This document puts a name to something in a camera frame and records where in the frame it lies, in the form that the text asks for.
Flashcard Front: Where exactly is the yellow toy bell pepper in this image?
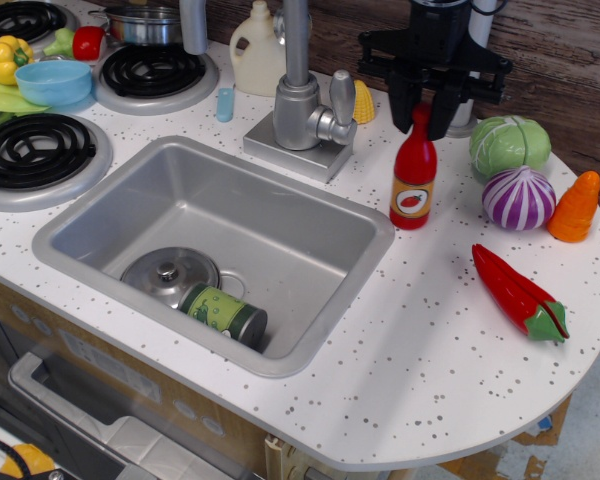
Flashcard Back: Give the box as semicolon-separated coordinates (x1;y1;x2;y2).
0;35;34;86

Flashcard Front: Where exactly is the green toy cabbage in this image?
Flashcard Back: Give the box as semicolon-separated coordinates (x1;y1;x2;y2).
469;115;552;178

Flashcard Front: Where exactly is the steel pot lid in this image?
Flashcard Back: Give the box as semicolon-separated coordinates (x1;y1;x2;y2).
120;247;221;309

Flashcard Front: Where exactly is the yellow toy corn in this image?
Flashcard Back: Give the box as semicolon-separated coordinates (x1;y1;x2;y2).
353;80;375;125

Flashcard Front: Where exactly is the grey support pole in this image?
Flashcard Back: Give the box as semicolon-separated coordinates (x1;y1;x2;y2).
446;0;499;138
179;0;208;55

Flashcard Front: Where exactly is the silver toy faucet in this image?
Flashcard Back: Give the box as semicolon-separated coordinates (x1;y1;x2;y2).
243;1;357;183

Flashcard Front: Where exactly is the steel cooking pot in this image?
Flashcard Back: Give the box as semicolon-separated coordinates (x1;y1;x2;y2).
88;5;182;46

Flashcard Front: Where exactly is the light green toy vegetable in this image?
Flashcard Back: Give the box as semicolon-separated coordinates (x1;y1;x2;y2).
43;28;75;58

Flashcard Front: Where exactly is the cream toy detergent jug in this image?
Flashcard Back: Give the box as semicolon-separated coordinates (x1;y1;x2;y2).
229;1;286;97

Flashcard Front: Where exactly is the green toy pea pod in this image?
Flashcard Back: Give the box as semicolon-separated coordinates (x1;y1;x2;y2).
0;84;49;114

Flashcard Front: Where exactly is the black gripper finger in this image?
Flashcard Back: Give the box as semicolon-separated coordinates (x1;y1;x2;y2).
387;72;422;133
428;82;469;141

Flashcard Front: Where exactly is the light blue small block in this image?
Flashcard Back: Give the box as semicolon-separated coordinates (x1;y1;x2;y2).
216;88;234;123

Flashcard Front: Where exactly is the purple toy onion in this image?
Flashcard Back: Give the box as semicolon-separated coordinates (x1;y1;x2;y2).
482;166;557;231

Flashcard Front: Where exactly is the grey right support pole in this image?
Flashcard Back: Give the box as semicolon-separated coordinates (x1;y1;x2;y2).
446;0;499;138

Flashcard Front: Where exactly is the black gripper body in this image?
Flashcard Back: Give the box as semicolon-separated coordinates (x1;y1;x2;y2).
358;1;513;104

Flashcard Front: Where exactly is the red sauce bottle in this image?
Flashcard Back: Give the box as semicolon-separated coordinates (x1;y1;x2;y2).
389;103;438;230

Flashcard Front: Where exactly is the black rear left burner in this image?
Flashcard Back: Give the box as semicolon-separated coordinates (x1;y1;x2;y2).
0;1;79;45

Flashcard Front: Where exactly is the red toy tomato piece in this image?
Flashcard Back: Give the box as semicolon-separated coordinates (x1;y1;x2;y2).
72;26;106;62

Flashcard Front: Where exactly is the black rear right burner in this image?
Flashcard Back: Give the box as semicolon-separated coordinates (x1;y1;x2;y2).
93;45;219;116

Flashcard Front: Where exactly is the grey left support pole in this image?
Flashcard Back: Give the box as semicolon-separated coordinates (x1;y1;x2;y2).
179;0;208;55

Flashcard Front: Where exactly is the black front left burner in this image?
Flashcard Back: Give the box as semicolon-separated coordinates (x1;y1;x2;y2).
0;113;113;212

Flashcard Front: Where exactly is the light blue toy bowl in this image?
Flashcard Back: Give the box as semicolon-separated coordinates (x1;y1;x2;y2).
15;60;92;107

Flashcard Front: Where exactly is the grey oven door handle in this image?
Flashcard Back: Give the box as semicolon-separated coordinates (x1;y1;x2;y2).
8;353;240;479

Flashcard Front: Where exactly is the yellow object bottom left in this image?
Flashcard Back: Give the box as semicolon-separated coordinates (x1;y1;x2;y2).
0;444;56;478

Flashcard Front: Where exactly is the black burner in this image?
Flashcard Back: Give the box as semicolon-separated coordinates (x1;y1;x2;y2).
0;1;79;45
93;45;219;116
0;113;113;212

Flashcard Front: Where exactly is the orange toy carrot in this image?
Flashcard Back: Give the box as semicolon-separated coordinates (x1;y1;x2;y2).
547;170;600;243

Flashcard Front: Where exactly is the red toy chili pepper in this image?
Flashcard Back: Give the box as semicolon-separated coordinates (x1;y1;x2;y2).
472;244;570;343

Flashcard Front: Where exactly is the grey toy sink basin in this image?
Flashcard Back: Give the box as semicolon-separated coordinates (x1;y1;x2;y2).
32;136;394;377

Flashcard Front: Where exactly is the green label tin can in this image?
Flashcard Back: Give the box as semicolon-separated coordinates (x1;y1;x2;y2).
178;282;268;348

